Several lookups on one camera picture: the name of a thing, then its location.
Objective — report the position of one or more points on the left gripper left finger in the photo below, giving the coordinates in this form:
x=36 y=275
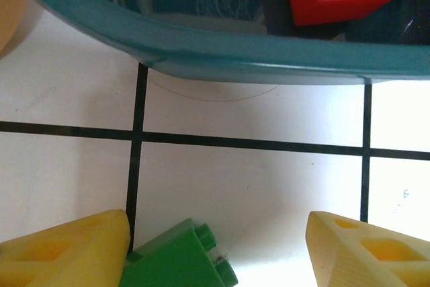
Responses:
x=67 y=253

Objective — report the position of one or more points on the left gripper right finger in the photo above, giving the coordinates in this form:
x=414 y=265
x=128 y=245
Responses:
x=369 y=260

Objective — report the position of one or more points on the green lego brick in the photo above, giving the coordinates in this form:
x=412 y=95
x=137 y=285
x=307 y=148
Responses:
x=174 y=260

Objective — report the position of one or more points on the teal plastic container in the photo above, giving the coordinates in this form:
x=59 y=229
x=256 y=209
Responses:
x=235 y=55

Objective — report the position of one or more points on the yellow plastic container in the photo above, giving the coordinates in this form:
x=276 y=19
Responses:
x=10 y=14

